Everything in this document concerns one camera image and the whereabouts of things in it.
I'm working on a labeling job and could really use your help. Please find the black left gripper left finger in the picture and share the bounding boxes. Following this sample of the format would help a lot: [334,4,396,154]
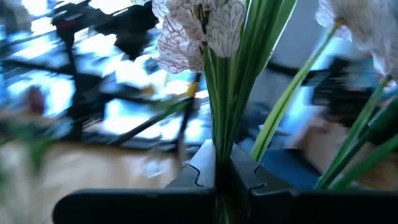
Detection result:
[52,139,218,224]

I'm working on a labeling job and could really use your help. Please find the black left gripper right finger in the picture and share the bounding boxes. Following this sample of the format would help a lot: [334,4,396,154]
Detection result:
[231,144,398,224]

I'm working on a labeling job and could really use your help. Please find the white veined flower green leaves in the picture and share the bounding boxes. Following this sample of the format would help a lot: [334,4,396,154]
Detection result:
[151,0,299,224]
[0,108,57,190]
[249,0,398,191]

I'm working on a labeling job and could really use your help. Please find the black tripod stand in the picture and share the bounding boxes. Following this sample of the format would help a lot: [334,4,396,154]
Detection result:
[50,9,95,141]

